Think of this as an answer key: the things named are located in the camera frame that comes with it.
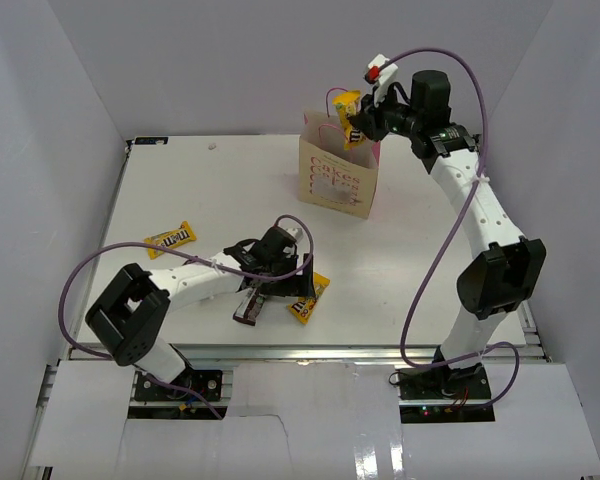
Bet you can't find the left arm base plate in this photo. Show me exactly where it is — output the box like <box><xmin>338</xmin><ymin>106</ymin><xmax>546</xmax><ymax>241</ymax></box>
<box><xmin>128</xmin><ymin>369</ymin><xmax>227</xmax><ymax>420</ymax></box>

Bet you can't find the yellow M&M's pack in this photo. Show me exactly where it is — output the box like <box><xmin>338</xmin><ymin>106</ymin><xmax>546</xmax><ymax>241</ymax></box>
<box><xmin>331</xmin><ymin>90</ymin><xmax>367</xmax><ymax>150</ymax></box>
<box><xmin>144</xmin><ymin>221</ymin><xmax>197</xmax><ymax>260</ymax></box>
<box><xmin>286</xmin><ymin>273</ymin><xmax>331</xmax><ymax>325</ymax></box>

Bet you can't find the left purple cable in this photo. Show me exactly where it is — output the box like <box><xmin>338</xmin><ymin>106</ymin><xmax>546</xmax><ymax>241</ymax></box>
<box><xmin>58</xmin><ymin>214</ymin><xmax>315</xmax><ymax>419</ymax></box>

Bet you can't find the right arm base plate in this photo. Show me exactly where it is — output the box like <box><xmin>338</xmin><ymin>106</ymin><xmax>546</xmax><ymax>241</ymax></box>
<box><xmin>388</xmin><ymin>369</ymin><xmax>496</xmax><ymax>425</ymax></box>

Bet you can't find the purple cable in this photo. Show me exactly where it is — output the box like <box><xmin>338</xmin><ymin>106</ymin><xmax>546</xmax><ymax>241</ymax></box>
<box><xmin>58</xmin><ymin>214</ymin><xmax>315</xmax><ymax>419</ymax></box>
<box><xmin>379</xmin><ymin>47</ymin><xmax>521</xmax><ymax>414</ymax></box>

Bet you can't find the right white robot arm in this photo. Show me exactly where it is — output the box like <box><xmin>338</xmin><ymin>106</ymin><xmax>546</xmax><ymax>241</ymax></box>
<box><xmin>349</xmin><ymin>65</ymin><xmax>546</xmax><ymax>399</ymax></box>

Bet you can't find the beige pink paper bag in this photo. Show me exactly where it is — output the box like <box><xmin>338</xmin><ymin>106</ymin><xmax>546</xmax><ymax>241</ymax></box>
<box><xmin>298</xmin><ymin>87</ymin><xmax>381</xmax><ymax>219</ymax></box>

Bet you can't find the left blue table label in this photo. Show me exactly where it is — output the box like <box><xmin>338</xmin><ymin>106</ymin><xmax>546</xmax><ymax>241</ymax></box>
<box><xmin>131</xmin><ymin>136</ymin><xmax>169</xmax><ymax>146</ymax></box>

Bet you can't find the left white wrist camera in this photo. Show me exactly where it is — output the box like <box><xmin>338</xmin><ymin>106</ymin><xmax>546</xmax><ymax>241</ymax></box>
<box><xmin>284</xmin><ymin>227</ymin><xmax>304</xmax><ymax>244</ymax></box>

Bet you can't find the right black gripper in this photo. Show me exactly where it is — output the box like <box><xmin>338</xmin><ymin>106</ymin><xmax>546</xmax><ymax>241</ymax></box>
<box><xmin>352</xmin><ymin>83</ymin><xmax>424</xmax><ymax>142</ymax></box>

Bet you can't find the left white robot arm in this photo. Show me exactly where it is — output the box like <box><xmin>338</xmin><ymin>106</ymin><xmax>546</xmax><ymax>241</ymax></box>
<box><xmin>85</xmin><ymin>225</ymin><xmax>315</xmax><ymax>399</ymax></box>

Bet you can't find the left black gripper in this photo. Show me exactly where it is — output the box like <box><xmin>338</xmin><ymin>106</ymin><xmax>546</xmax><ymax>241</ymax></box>
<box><xmin>260</xmin><ymin>253</ymin><xmax>314</xmax><ymax>298</ymax></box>

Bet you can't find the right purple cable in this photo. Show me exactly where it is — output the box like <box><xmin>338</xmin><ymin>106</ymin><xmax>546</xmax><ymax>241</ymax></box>
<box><xmin>379</xmin><ymin>47</ymin><xmax>521</xmax><ymax>414</ymax></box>

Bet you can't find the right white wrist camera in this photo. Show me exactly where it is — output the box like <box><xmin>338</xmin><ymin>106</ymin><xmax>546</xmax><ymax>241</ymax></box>
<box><xmin>364</xmin><ymin>54</ymin><xmax>398</xmax><ymax>107</ymax></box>

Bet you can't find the brown chocolate bar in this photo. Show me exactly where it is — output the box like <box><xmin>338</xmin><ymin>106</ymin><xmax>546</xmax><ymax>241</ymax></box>
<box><xmin>232</xmin><ymin>288</ymin><xmax>266</xmax><ymax>326</ymax></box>

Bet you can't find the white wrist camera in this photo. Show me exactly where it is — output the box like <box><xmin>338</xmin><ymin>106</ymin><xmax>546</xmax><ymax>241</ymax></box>
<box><xmin>364</xmin><ymin>54</ymin><xmax>398</xmax><ymax>107</ymax></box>
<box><xmin>284</xmin><ymin>227</ymin><xmax>304</xmax><ymax>244</ymax></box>

